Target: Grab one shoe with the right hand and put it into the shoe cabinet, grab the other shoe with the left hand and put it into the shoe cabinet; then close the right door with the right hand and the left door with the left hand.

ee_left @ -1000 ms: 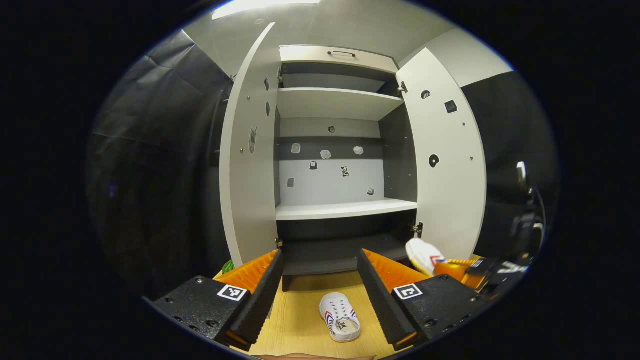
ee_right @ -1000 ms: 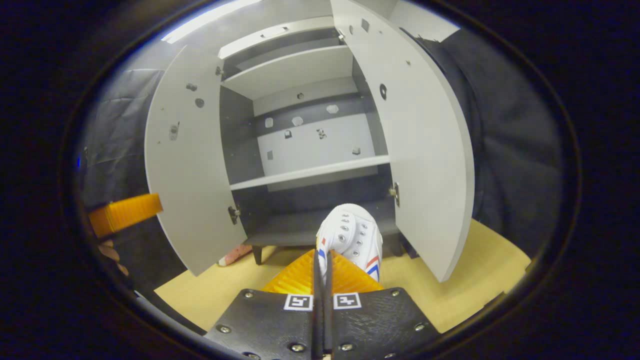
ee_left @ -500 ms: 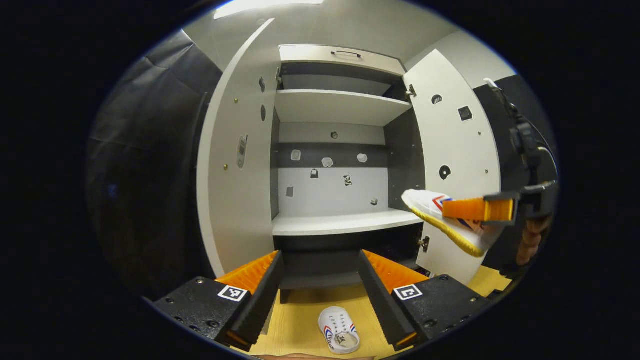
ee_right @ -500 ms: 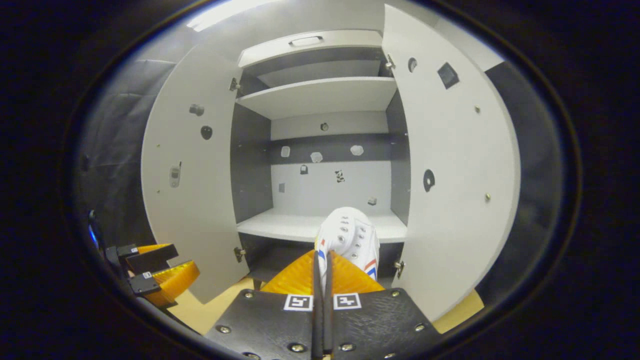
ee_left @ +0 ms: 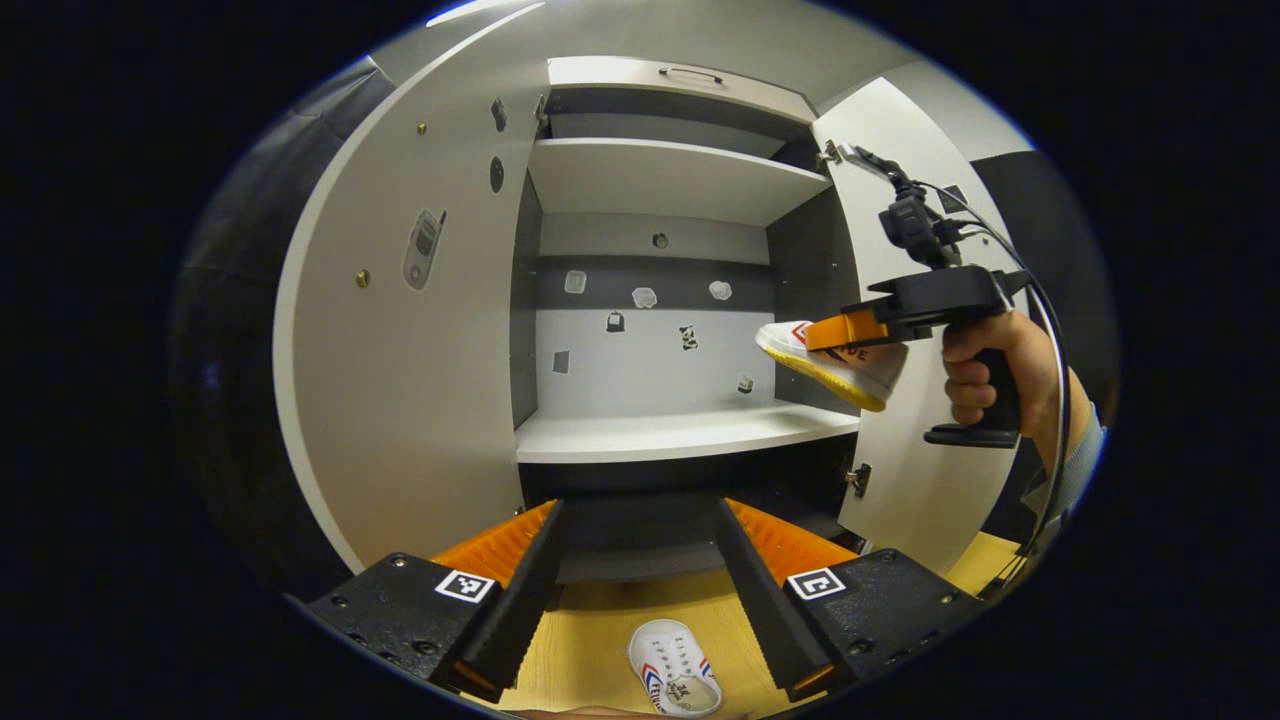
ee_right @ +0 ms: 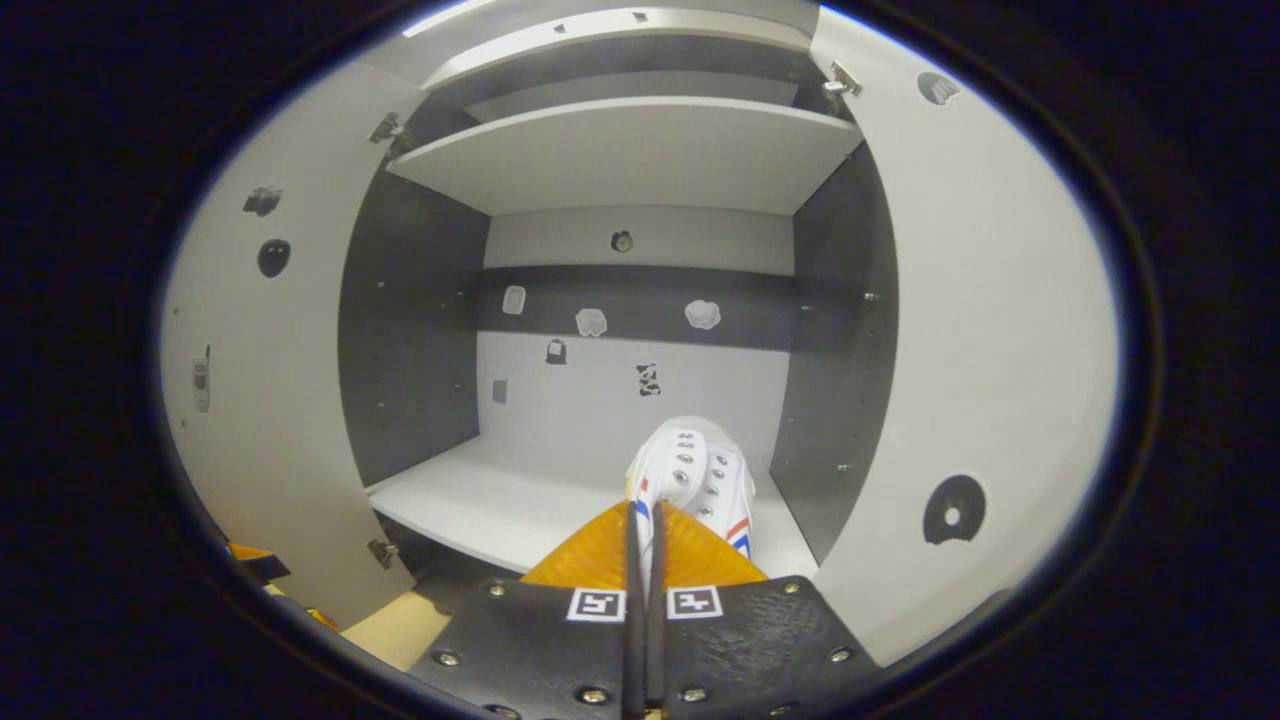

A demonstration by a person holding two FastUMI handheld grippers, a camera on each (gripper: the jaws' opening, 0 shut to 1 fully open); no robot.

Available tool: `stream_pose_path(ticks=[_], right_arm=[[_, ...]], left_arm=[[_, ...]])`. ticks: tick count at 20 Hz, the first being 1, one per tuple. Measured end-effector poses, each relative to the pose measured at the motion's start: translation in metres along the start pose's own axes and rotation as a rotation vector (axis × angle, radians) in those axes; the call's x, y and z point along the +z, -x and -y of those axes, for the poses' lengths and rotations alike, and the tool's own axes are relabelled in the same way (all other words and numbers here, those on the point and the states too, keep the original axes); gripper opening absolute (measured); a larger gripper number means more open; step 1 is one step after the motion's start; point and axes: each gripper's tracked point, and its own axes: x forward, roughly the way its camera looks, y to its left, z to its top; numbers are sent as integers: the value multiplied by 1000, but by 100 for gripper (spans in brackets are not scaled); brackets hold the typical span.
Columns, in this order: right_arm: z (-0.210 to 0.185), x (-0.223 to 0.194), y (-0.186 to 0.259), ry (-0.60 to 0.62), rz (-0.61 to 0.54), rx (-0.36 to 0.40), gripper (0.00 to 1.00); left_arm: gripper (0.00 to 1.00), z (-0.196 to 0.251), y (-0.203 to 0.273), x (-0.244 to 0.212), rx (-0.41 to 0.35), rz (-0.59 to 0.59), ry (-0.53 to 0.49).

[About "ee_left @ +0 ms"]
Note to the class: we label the white cabinet drawer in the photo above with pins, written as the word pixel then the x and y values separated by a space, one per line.
pixel 640 80

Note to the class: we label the white shoe cabinet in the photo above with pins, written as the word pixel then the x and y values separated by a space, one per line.
pixel 650 350

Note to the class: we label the white shoe cabinet door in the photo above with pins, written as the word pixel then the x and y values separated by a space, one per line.
pixel 910 490
pixel 420 380

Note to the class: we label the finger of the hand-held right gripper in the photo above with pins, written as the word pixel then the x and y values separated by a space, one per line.
pixel 845 330

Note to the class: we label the white sneaker shoe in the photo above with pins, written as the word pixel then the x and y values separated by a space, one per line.
pixel 860 375
pixel 675 670

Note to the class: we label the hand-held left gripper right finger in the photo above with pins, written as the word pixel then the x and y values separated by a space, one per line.
pixel 760 600

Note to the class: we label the white cabinet shelf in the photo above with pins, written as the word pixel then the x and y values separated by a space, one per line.
pixel 670 435
pixel 660 180

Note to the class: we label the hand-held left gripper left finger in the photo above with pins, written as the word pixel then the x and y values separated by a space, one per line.
pixel 515 610

